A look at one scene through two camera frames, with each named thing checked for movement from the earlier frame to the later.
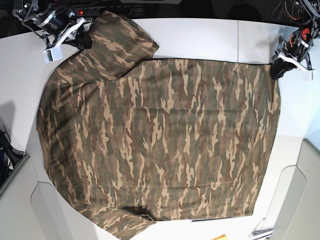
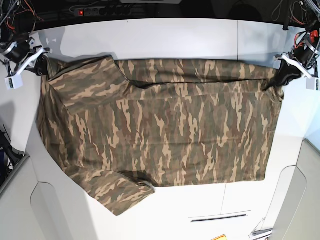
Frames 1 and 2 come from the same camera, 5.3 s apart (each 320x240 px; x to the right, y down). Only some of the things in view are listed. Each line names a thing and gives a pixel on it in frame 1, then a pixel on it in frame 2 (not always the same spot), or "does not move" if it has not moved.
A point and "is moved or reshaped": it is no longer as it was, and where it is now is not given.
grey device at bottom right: (261, 235) does not move
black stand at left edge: (9, 156) does not move
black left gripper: (55, 22) to (19, 50)
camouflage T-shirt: (128, 138) is moved or reshaped
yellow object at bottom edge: (222, 237) does not move
